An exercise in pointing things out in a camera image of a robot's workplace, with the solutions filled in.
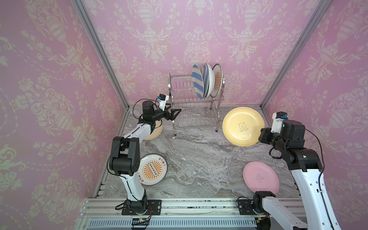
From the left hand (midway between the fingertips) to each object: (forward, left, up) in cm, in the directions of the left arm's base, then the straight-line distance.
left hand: (176, 108), depth 88 cm
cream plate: (-2, +15, -22) cm, 27 cm away
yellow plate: (-17, -35, +5) cm, 39 cm away
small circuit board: (-56, +16, -27) cm, 64 cm away
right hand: (-20, -44, +8) cm, 49 cm away
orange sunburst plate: (-30, +13, -24) cm, 40 cm away
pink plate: (-33, -50, -23) cm, 64 cm away
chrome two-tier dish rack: (+17, -13, -23) cm, 32 cm away
